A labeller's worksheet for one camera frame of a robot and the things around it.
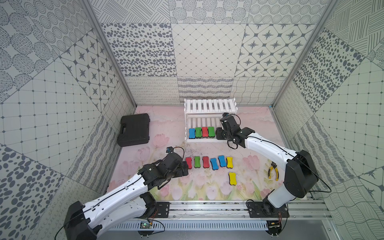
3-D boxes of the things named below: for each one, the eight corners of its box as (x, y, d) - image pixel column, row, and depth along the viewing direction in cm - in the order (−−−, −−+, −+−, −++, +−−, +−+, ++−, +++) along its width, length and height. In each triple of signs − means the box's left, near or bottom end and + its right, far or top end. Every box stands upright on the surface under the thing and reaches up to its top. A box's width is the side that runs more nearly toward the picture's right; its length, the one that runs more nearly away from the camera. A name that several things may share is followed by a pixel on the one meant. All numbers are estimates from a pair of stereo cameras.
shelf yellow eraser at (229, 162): (226, 168, 90) (227, 166, 89) (225, 158, 95) (226, 156, 93) (233, 168, 90) (234, 166, 89) (232, 158, 95) (232, 156, 93)
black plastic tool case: (121, 148, 99) (116, 142, 93) (124, 121, 113) (121, 115, 108) (149, 143, 101) (146, 137, 96) (149, 118, 116) (146, 111, 110)
